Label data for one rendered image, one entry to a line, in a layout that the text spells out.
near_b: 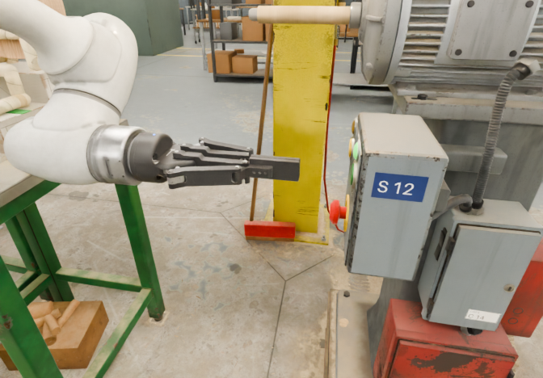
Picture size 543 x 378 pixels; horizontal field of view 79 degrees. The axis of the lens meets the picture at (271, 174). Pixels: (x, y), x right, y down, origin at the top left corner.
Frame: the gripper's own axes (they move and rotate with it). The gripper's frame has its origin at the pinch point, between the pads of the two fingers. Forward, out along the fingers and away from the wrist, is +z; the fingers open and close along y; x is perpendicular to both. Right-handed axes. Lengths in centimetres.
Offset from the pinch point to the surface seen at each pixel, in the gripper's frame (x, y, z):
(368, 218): -4.6, 3.5, 13.3
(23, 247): -72, -46, -115
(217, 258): -107, -90, -47
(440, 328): -45, -15, 36
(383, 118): 5.0, -9.6, 15.0
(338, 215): -8.8, -2.7, 9.6
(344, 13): 18.4, -30.0, 8.1
